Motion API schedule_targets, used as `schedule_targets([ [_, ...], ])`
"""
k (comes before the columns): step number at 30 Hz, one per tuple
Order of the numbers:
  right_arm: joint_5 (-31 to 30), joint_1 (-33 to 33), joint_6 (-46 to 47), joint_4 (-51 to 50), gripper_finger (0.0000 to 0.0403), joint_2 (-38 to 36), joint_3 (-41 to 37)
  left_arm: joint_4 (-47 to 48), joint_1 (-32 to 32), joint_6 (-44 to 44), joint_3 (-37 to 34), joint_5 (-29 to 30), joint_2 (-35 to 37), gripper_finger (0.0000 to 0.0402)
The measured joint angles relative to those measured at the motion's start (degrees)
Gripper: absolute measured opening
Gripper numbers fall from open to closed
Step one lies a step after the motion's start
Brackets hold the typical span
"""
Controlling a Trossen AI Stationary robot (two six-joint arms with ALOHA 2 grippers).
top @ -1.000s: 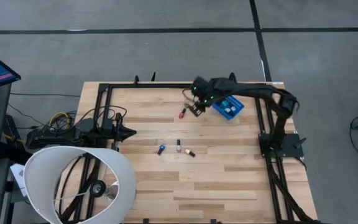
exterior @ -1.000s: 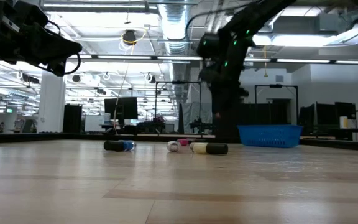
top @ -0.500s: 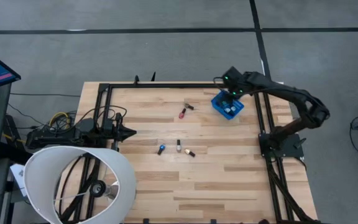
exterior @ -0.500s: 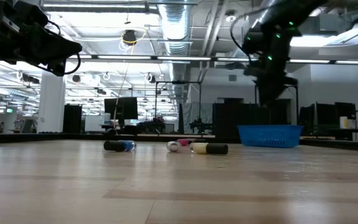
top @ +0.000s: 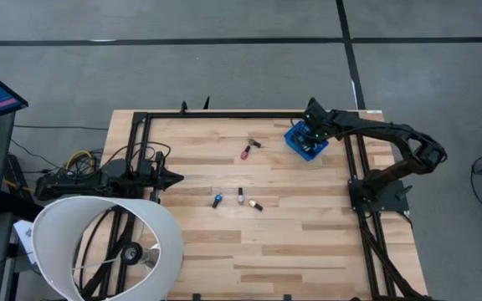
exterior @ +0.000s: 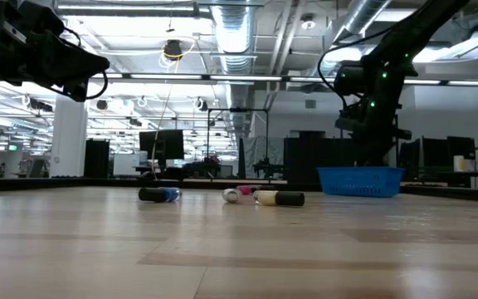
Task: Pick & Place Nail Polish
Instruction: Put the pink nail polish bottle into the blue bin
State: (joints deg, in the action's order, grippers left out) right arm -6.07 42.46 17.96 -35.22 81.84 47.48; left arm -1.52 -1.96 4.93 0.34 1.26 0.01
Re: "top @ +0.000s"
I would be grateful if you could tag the black table clamp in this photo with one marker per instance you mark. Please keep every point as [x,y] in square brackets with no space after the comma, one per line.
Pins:
[206,103]
[184,108]

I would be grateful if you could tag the blue nail polish bottle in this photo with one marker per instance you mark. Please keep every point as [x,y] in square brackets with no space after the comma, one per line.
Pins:
[217,199]

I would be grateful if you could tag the grey nail polish bottle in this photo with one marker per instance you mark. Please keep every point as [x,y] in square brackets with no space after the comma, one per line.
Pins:
[240,196]

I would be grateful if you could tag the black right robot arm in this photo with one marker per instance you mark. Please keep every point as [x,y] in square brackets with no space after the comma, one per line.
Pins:
[396,134]

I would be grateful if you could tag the red nail polish bottle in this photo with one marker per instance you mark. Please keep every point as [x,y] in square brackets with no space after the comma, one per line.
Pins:
[245,154]

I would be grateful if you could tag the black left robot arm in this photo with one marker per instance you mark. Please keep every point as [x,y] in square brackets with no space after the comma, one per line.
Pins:
[78,184]

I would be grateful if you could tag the black aluminium table frame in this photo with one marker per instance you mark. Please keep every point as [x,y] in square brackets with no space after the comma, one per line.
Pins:
[224,114]

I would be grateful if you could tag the gold nail polish bottle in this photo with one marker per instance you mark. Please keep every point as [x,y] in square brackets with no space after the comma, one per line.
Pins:
[255,205]

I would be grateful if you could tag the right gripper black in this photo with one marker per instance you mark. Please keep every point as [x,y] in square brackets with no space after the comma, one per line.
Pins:
[322,121]

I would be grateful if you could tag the black lamp socket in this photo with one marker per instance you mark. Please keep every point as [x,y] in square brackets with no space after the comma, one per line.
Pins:
[132,253]

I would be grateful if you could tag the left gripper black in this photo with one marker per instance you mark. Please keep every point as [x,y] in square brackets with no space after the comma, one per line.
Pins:
[152,173]

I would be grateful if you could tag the white lamp shade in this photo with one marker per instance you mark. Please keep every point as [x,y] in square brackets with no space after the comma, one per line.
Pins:
[57,226]

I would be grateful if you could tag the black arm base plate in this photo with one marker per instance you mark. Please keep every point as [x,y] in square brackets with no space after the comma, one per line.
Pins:
[391,202]

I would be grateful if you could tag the white paper sheet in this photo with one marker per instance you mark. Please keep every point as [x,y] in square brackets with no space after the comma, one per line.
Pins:
[23,234]

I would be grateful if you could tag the black table edge bracket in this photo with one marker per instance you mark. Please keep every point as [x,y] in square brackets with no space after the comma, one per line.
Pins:
[196,297]
[287,297]

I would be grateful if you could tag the blue plastic basket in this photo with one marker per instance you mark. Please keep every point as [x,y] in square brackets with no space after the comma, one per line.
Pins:
[291,140]

